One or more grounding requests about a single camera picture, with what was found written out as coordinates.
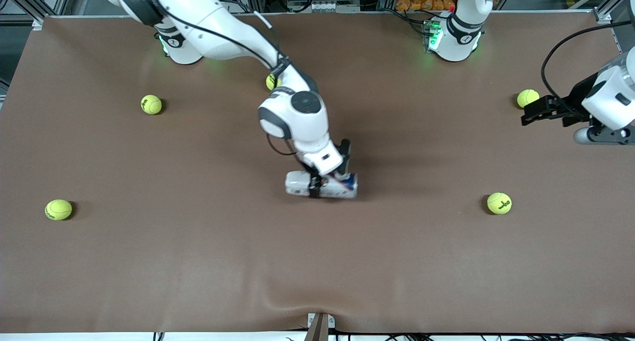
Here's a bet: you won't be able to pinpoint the white blue tennis ball can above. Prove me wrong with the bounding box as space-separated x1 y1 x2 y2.
285 170 359 200

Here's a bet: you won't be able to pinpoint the brown table cloth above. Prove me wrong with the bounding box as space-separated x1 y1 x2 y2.
0 11 635 334

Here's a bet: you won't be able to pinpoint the grey metal table clamp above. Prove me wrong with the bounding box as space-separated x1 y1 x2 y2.
304 312 336 341

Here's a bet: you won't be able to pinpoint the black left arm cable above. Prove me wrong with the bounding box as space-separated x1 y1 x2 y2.
541 21 635 116

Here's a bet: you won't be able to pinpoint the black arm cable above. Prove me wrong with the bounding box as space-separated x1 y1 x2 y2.
151 0 299 157
541 21 635 116

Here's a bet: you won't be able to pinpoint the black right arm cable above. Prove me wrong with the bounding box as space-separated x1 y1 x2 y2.
151 0 299 157

